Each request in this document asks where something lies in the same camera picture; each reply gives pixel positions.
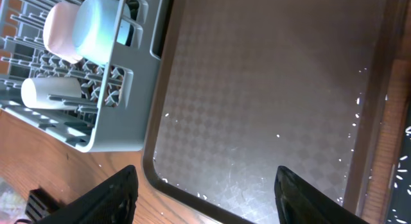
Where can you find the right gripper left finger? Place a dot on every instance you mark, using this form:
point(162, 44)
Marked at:
point(111, 202)

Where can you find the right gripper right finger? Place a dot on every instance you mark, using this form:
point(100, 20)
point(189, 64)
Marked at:
point(298, 202)

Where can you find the rice and nut leftovers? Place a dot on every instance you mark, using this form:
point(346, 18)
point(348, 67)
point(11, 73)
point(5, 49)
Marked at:
point(403, 169)

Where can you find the white cup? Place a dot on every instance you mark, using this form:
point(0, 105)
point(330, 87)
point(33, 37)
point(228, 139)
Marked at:
point(35, 92)

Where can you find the light blue bowl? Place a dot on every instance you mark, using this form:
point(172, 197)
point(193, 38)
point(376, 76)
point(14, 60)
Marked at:
point(93, 30)

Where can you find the grey dishwasher rack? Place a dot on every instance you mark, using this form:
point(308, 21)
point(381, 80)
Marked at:
point(113, 112)

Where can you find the dark brown serving tray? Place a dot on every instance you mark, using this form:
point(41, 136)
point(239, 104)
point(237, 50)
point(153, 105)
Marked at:
point(250, 85)

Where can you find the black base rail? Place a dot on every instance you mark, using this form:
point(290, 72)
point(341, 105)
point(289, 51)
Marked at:
point(38, 206)

